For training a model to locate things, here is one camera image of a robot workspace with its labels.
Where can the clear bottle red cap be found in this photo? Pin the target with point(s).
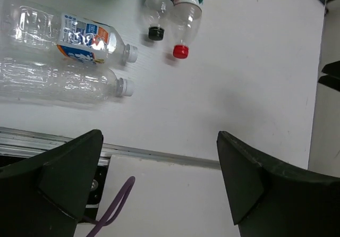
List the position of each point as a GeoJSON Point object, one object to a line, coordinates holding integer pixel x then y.
{"type": "Point", "coordinates": [185, 22]}

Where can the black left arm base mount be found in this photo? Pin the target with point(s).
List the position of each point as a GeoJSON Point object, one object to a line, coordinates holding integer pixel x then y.
{"type": "Point", "coordinates": [96, 192]}

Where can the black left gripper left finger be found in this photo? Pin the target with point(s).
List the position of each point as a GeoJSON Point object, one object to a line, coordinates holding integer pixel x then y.
{"type": "Point", "coordinates": [46, 195]}

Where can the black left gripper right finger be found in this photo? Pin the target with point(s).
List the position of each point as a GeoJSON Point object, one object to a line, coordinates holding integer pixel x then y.
{"type": "Point", "coordinates": [269, 197]}

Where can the clear bottle blue white label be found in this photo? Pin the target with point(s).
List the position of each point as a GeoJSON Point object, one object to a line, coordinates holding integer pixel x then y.
{"type": "Point", "coordinates": [37, 28]}

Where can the aluminium table edge rail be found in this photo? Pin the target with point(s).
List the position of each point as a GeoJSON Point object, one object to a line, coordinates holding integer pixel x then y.
{"type": "Point", "coordinates": [30, 143]}

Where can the clear bottle black cap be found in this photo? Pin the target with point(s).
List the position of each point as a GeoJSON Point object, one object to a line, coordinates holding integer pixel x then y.
{"type": "Point", "coordinates": [155, 15]}

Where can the clear unlabelled plastic bottle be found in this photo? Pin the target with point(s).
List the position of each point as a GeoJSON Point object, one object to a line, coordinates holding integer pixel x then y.
{"type": "Point", "coordinates": [72, 83]}

